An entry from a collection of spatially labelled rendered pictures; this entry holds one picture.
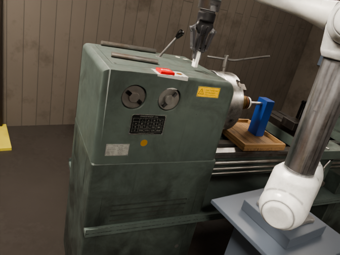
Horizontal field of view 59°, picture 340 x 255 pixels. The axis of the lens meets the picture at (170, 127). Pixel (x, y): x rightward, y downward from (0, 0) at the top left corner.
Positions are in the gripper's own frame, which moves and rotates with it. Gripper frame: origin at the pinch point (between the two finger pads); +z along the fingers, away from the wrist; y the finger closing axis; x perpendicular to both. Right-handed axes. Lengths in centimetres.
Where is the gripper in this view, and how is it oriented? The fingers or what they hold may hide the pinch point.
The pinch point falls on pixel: (196, 59)
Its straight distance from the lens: 138.0
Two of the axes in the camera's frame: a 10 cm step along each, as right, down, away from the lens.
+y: 9.0, 0.2, 4.4
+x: -3.9, -4.3, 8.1
